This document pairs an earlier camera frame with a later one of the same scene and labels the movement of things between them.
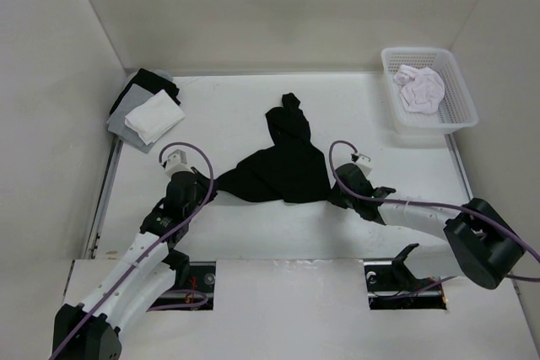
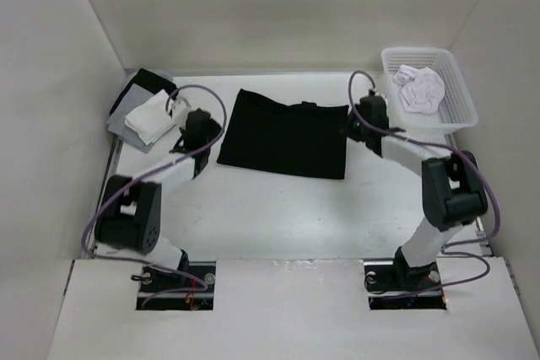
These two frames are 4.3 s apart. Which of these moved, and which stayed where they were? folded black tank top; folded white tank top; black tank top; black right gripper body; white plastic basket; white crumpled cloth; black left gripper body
Moved: black right gripper body; black tank top; black left gripper body
Stayed: white plastic basket; folded white tank top; folded black tank top; white crumpled cloth
